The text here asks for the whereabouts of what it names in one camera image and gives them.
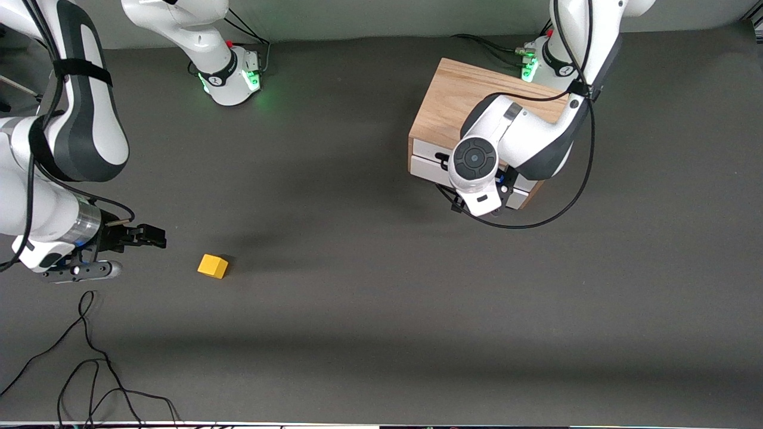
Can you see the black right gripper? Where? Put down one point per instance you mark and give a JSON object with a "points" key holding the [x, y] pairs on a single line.
{"points": [[111, 237]]}

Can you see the yellow wooden block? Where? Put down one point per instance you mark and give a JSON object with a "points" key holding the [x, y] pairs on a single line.
{"points": [[211, 266]]}

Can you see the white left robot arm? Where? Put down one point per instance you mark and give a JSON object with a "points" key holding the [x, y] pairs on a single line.
{"points": [[524, 137]]}

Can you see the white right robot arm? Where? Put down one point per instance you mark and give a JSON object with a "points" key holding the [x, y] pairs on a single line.
{"points": [[89, 131]]}

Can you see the wooden drawer cabinet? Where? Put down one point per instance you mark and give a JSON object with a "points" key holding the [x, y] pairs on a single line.
{"points": [[453, 101]]}

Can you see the dark grey table mat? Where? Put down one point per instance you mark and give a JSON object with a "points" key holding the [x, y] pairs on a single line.
{"points": [[357, 298]]}

